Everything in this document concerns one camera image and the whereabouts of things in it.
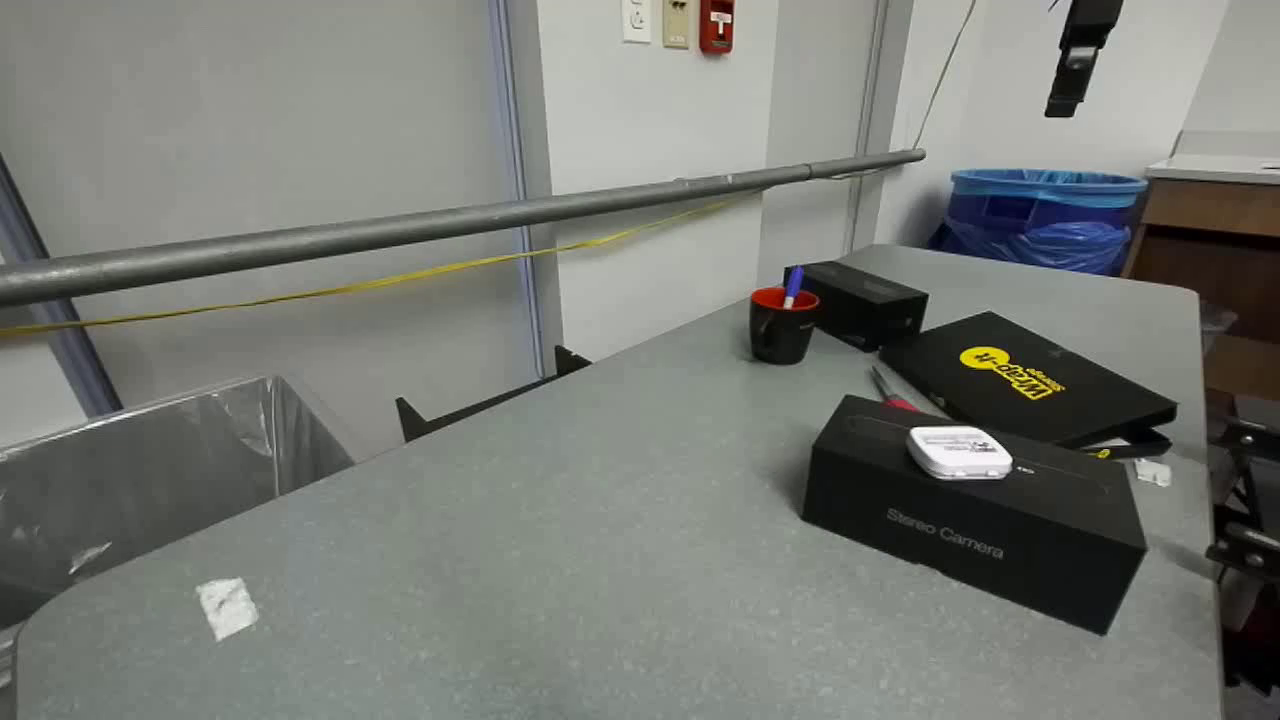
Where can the blue pen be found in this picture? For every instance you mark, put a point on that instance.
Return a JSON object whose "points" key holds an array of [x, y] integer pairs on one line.
{"points": [[792, 281]]}

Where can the black mug red inside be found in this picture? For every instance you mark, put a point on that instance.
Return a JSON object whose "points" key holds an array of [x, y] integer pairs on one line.
{"points": [[780, 337]]}

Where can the long plain black box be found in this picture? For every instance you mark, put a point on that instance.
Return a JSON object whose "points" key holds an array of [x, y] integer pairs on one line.
{"points": [[871, 307]]}

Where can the small white device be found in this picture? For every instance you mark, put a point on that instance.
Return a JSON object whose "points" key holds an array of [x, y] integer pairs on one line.
{"points": [[957, 453]]}

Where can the red fire alarm box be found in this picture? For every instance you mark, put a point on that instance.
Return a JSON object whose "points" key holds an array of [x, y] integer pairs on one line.
{"points": [[718, 24]]}

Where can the bin with blue bag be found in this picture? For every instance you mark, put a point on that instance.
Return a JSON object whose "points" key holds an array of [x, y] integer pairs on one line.
{"points": [[1042, 223]]}

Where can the black case yellow logo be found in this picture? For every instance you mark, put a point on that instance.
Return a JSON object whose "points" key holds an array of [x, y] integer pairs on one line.
{"points": [[1105, 400]]}

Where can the grey plastic bin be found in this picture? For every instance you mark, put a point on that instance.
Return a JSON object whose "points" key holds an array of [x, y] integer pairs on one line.
{"points": [[132, 482]]}

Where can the small white tape piece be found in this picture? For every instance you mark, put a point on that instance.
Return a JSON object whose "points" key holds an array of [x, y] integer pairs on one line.
{"points": [[1153, 474]]}

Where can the black hanging device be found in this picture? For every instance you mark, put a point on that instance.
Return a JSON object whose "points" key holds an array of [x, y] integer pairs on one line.
{"points": [[1078, 55]]}

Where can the brown wooden cabinet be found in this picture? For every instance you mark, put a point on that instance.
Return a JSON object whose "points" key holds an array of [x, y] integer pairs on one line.
{"points": [[1213, 254]]}

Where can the bluish vertical wall conduit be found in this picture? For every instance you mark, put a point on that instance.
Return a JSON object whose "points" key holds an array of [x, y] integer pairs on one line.
{"points": [[521, 121]]}

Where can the grey metal pipe rail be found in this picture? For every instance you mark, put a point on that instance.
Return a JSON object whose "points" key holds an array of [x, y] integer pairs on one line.
{"points": [[400, 231]]}

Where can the beige wall plate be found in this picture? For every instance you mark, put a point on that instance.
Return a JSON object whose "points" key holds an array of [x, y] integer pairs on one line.
{"points": [[678, 23]]}

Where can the white wall switch plate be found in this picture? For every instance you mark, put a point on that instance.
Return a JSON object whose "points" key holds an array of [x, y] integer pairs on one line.
{"points": [[638, 18]]}

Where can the grey vertical wall conduit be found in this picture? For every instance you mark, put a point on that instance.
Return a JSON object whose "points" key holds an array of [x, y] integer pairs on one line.
{"points": [[882, 82]]}

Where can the black stereo camera box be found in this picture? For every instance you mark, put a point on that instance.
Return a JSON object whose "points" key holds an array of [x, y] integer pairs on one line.
{"points": [[985, 543]]}

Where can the grey slanted frame bar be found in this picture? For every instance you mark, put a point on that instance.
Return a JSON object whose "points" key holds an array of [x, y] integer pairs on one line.
{"points": [[65, 347]]}

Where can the black robot mount base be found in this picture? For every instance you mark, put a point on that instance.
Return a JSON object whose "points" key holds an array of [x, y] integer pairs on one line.
{"points": [[1255, 535]]}

